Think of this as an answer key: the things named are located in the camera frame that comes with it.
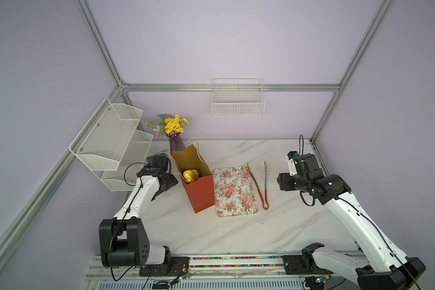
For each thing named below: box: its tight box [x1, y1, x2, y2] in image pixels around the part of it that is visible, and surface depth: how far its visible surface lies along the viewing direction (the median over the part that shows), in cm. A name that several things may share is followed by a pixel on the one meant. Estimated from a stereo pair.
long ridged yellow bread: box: [183, 169, 200, 184], surface depth 78 cm
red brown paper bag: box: [171, 144, 216, 214], surface depth 85 cm
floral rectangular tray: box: [212, 166, 259, 217], surface depth 97 cm
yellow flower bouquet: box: [143, 113, 189, 138], surface depth 93 cm
